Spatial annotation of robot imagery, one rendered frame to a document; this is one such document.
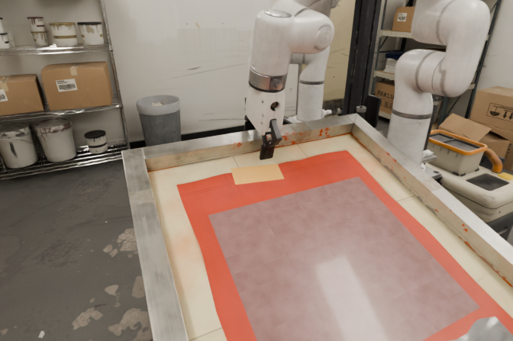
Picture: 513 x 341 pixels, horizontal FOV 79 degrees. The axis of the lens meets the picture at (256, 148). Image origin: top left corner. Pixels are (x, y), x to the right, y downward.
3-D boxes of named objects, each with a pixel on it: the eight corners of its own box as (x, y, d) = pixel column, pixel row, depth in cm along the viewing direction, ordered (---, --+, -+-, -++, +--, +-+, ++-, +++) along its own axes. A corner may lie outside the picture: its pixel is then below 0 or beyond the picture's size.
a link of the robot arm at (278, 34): (308, 2, 63) (344, 16, 57) (298, 53, 69) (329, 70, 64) (247, 6, 55) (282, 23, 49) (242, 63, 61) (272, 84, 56)
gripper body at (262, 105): (296, 88, 60) (285, 134, 67) (272, 65, 67) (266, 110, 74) (261, 91, 57) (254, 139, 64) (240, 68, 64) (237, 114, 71)
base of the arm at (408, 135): (404, 152, 97) (414, 103, 91) (442, 168, 87) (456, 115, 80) (366, 162, 90) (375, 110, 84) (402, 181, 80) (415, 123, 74)
